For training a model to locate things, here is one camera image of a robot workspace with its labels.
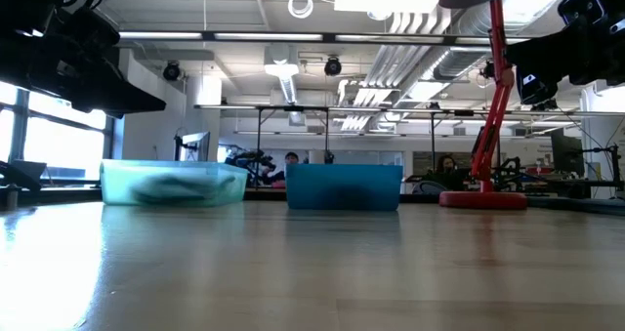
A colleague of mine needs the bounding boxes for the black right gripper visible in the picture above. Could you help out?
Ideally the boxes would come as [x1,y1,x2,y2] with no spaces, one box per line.
[505,0,625,105]

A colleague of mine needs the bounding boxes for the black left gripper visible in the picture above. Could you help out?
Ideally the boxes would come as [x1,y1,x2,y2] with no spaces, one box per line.
[0,0,167,120]

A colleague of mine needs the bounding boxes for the black round ceiling spotlight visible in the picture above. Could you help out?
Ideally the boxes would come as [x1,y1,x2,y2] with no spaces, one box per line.
[162,61,182,82]
[323,56,343,77]

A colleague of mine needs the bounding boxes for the light teal plastic bin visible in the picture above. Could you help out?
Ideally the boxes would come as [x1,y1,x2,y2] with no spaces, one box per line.
[100,158,250,209]

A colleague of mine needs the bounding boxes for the computer monitor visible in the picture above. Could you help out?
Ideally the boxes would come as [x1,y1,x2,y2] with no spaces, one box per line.
[174,131,212,163]
[550,128,586,177]

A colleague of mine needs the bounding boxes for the person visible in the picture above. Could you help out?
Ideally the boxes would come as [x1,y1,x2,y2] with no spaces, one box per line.
[263,150,301,186]
[429,153,466,191]

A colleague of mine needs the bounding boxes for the red desk lamp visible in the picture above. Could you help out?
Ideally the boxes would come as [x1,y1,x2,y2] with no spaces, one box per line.
[437,0,529,211]

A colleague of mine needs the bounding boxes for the long LED light bar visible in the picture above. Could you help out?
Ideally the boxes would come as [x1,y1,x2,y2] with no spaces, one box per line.
[116,29,533,47]

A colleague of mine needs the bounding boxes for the white hanging ceiling light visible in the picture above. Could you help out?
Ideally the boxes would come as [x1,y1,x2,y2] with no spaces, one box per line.
[263,45,300,105]

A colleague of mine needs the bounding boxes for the dark blue plastic bin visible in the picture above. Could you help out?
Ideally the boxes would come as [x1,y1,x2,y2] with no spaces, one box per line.
[285,163,404,212]

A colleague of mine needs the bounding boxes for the silver ventilation duct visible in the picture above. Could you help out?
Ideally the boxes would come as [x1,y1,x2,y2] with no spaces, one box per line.
[432,8,509,83]

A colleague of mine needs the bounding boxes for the white coiled ceiling cable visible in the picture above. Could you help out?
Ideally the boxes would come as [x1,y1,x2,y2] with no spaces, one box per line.
[286,0,315,21]

